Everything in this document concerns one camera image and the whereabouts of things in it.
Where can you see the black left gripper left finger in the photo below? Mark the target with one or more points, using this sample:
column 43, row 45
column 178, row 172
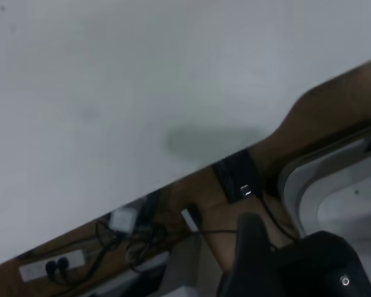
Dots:
column 252, row 244

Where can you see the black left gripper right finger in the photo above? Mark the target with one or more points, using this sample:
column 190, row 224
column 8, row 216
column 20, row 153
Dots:
column 318, row 269

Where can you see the white rounded robot base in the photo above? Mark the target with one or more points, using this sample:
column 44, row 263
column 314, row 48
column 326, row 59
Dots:
column 343, row 185

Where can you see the black box with connector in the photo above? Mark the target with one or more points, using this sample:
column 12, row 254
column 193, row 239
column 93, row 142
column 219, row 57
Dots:
column 235, row 173

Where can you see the white power adapter cube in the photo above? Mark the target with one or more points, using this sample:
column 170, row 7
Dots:
column 122, row 219

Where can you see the black power plug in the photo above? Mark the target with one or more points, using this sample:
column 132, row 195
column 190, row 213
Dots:
column 62, row 263
column 51, row 267

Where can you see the white power strip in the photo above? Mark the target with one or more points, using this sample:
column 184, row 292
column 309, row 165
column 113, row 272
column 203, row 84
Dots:
column 34, row 271

